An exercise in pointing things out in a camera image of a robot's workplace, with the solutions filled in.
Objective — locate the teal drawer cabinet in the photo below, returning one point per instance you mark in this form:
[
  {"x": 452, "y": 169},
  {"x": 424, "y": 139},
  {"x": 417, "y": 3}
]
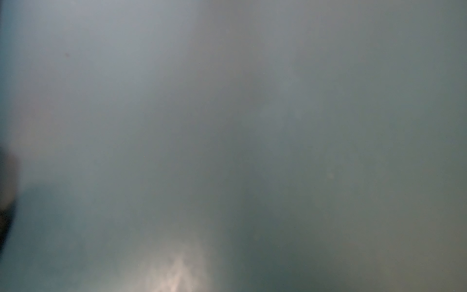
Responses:
[{"x": 236, "y": 146}]

